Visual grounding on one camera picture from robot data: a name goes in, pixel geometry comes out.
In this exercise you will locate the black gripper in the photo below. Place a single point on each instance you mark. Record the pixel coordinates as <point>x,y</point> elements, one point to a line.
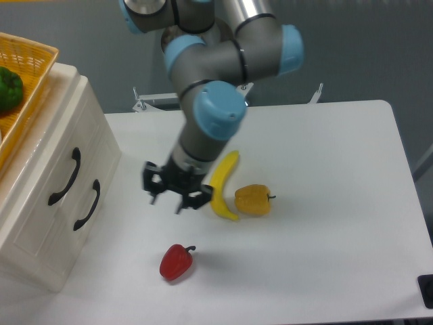
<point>182,174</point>

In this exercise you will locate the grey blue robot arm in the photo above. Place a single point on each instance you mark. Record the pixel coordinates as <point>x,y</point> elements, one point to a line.
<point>206,73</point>

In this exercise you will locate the white drawer cabinet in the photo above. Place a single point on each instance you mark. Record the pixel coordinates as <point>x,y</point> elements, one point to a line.
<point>51,266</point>

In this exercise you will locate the yellow banana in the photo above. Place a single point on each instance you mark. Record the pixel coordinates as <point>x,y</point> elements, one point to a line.
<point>218,182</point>

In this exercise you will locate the red bell pepper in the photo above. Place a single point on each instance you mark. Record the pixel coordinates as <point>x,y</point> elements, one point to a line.
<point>176,261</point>

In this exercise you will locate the yellow bell pepper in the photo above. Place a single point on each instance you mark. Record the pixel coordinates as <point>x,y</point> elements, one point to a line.
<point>254,199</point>

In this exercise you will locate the yellow woven basket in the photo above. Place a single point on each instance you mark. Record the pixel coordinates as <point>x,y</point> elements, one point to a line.
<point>32,61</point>

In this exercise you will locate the green bell pepper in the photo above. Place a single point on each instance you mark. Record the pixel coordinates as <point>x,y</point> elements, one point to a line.
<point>12,92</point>

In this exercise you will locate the black device at table edge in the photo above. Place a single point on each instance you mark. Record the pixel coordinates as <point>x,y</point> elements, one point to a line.
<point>425,283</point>

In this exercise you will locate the black top drawer handle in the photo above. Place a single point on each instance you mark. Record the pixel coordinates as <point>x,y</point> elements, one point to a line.
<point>57,196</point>

